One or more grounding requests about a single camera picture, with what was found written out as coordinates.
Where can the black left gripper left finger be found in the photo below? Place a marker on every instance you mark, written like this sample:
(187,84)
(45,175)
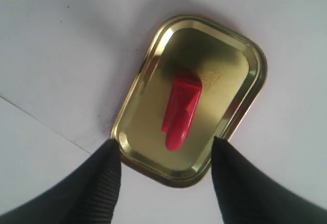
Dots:
(88,195)

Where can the red plastic stamp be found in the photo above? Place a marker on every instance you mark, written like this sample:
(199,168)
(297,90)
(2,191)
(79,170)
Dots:
(182,104)

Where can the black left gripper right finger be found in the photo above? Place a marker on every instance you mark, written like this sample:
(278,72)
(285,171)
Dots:
(246,195)

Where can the gold metal tin lid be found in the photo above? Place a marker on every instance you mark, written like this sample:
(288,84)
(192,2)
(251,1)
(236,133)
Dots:
(232,69)

